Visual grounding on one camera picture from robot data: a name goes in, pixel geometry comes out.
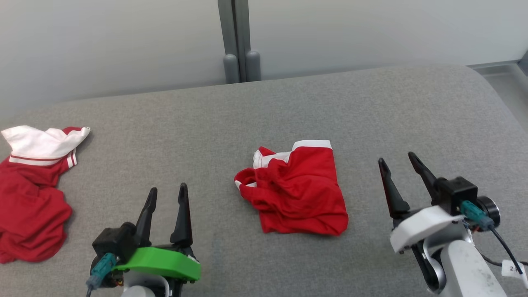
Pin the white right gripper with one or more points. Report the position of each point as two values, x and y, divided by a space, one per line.
420 225

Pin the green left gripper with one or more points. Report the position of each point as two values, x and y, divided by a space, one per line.
165 264

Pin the red shorts with white band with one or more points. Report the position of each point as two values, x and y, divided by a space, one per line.
301 194

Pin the red shirt with white collar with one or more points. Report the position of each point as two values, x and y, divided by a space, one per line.
29 206

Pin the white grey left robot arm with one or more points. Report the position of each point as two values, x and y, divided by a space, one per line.
142 288

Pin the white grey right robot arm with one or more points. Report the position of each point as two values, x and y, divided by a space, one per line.
466 268

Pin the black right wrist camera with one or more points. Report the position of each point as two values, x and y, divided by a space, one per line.
456 192

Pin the teal right camera connector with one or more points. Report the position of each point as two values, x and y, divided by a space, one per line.
474 212

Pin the teal camera connector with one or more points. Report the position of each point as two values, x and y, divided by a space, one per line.
101 268
474 212

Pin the teal left camera connector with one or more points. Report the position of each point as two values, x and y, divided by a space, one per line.
101 268

